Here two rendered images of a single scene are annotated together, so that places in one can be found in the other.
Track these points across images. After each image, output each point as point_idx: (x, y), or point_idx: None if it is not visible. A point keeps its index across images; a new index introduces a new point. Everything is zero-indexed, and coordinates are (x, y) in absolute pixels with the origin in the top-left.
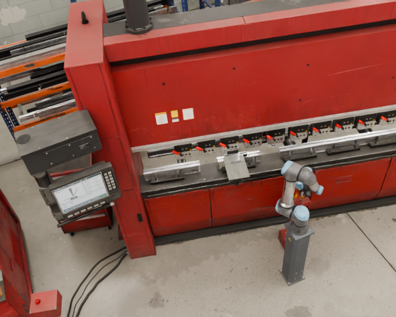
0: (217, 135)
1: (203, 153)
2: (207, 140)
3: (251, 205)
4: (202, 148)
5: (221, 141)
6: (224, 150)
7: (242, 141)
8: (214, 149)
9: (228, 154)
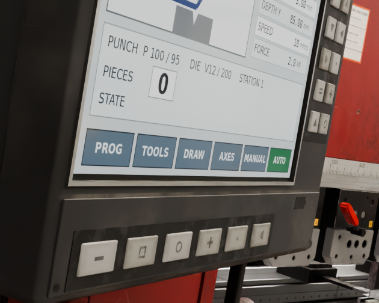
0: None
1: (342, 252)
2: (361, 189)
3: None
4: (343, 223)
5: None
6: None
7: (329, 302)
8: (367, 240)
9: (372, 292)
